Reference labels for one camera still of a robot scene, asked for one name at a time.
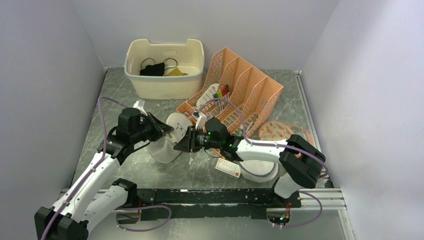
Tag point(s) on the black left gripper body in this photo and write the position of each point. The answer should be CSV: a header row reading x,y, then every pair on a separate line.
x,y
147,130

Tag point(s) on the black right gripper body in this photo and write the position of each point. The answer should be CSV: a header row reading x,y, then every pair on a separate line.
x,y
202,140

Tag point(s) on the white mesh laundry bag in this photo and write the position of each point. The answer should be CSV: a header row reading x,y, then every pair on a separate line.
x,y
162,150

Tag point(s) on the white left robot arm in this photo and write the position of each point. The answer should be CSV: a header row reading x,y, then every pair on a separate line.
x,y
76,213

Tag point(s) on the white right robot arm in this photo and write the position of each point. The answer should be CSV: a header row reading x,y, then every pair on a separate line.
x,y
302,162

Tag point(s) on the orange patterned fabric bag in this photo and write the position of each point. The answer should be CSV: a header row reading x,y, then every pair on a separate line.
x,y
276,130

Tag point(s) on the cream plastic laundry basket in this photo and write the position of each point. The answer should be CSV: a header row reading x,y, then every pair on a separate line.
x,y
190,56

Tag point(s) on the white red card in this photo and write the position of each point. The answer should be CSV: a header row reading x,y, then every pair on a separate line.
x,y
228,167

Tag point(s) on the peach plastic desk organizer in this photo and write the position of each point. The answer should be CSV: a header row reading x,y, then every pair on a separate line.
x,y
235,92

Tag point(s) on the yellow cloth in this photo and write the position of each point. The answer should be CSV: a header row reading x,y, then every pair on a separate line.
x,y
176,72

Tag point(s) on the black face mask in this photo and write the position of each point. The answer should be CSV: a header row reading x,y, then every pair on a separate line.
x,y
156,69

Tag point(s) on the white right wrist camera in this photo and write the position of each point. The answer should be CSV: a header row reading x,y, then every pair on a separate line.
x,y
201,119

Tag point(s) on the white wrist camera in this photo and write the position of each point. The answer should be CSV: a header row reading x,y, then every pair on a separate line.
x,y
201,119
139,104

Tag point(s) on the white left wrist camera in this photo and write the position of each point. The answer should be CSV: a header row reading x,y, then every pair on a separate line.
x,y
139,104

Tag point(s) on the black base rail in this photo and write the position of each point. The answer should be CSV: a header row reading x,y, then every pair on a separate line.
x,y
210,203

